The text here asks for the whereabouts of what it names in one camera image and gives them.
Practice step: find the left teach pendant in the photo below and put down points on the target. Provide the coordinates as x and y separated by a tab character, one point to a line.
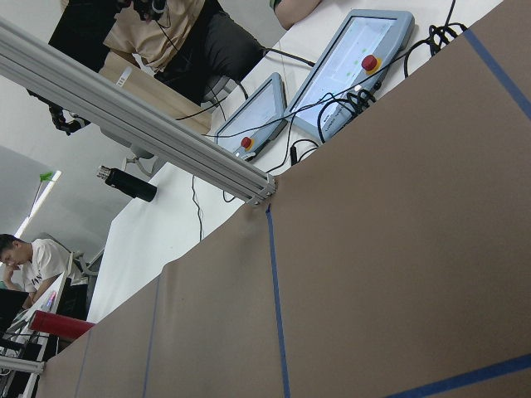
256	122

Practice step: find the teach pendant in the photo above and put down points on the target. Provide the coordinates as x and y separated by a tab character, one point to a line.
351	68
256	122

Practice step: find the person in beige shirt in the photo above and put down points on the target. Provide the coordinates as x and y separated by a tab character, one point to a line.
184	43

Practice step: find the right teach pendant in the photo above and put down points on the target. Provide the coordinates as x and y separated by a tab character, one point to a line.
351	68

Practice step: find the person in green shirt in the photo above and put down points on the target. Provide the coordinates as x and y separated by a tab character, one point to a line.
289	12

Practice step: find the red bottle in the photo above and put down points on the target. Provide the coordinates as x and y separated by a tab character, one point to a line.
59	325

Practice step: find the person in white shirt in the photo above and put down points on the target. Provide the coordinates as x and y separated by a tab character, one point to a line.
41	263

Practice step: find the aluminium frame post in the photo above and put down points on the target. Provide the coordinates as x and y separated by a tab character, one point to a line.
49	73

